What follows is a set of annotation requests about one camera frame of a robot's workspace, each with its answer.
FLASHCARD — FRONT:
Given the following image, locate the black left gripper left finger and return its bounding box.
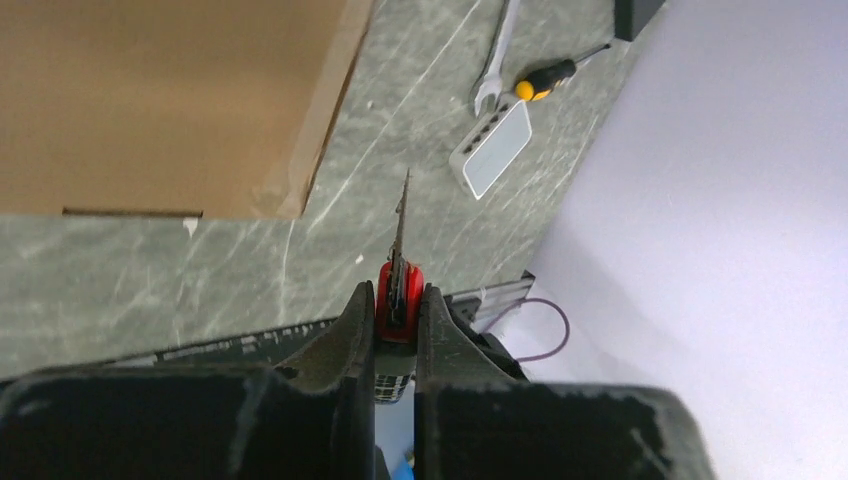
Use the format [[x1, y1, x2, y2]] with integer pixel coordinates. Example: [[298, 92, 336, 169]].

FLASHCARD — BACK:
[[1, 281, 376, 479]]

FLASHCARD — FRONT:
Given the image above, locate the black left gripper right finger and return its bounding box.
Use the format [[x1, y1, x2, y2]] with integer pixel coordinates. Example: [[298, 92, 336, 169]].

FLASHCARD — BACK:
[[414, 285, 715, 479]]

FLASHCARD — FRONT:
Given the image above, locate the red utility knife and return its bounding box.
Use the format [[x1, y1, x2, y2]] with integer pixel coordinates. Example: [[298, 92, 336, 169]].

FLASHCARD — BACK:
[[375, 170, 424, 344]]

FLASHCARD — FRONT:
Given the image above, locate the brown cardboard express box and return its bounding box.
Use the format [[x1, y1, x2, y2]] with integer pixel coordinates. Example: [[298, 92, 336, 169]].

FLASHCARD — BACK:
[[1, 1, 374, 219]]

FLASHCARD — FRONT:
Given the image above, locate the black rectangular box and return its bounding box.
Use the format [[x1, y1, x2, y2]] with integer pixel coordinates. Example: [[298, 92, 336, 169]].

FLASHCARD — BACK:
[[613, 0, 666, 42]]

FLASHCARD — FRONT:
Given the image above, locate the silver open-end wrench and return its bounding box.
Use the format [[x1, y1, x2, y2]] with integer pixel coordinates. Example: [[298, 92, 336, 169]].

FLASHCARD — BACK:
[[471, 0, 522, 117]]

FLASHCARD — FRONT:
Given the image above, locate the yellow black screwdriver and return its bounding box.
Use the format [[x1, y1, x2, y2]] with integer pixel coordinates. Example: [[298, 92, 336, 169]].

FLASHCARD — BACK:
[[513, 43, 612, 102]]

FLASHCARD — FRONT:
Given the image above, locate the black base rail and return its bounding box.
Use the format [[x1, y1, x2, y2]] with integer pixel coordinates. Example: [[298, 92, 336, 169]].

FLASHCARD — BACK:
[[102, 272, 535, 367]]

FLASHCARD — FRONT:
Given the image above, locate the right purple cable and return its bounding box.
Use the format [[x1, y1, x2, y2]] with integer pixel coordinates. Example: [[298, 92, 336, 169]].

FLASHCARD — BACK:
[[483, 296, 572, 364]]

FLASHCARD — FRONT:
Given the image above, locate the white network switch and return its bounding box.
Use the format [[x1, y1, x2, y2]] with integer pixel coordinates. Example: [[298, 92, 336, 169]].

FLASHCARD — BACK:
[[448, 94, 532, 200]]

